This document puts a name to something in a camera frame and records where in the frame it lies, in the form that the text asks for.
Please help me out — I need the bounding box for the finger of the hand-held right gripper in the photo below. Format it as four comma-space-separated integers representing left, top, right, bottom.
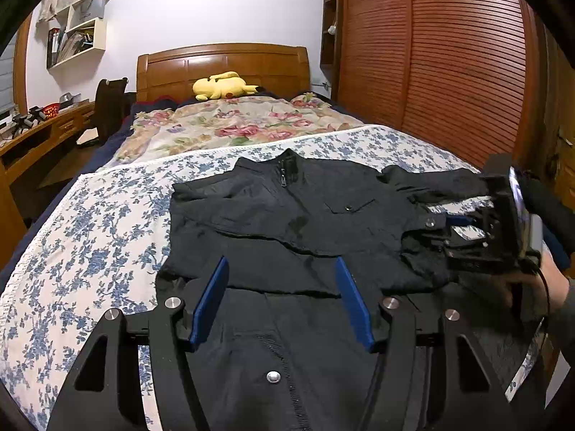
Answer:
424, 213, 488, 236
438, 236, 499, 275

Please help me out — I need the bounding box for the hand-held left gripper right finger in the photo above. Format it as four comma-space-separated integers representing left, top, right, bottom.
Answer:
335, 257, 517, 431

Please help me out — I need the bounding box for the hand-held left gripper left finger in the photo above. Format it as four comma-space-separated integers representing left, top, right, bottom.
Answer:
47, 256, 230, 431

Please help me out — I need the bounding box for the black jacket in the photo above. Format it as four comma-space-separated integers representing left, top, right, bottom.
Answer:
155, 149, 546, 431

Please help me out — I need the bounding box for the person's right hand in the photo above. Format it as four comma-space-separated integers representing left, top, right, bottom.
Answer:
502, 251, 573, 324

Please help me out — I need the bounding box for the black folded cloth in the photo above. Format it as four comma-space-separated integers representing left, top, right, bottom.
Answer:
521, 173, 575, 254

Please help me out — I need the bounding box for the wooden door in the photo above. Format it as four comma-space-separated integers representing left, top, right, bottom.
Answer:
537, 27, 575, 279

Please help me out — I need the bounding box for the blue floral bed sheet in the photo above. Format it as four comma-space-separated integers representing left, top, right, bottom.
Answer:
0, 125, 540, 427

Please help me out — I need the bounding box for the wooden slatted wardrobe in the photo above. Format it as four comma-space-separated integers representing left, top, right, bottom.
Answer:
337, 0, 542, 173

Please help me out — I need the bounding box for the pink floral quilt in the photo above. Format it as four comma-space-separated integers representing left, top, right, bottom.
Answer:
110, 92, 373, 167

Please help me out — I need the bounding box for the yellow plush toy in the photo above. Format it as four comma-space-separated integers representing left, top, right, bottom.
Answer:
192, 71, 258, 102

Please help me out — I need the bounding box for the dark wooden chair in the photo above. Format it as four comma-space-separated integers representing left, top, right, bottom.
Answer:
76, 78, 138, 149

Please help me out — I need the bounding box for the wooden desk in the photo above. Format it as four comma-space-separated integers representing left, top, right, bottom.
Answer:
0, 99, 97, 272

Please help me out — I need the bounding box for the wooden bed headboard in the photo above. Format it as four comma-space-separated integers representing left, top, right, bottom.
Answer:
136, 43, 312, 104

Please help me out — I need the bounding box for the narrow wooden shelf unit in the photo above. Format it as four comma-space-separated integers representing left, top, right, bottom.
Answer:
320, 0, 343, 99

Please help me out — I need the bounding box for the window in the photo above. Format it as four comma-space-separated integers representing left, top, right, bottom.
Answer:
0, 47, 21, 115

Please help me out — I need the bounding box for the white wall shelf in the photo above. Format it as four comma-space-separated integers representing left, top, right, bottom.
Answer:
45, 0, 113, 70

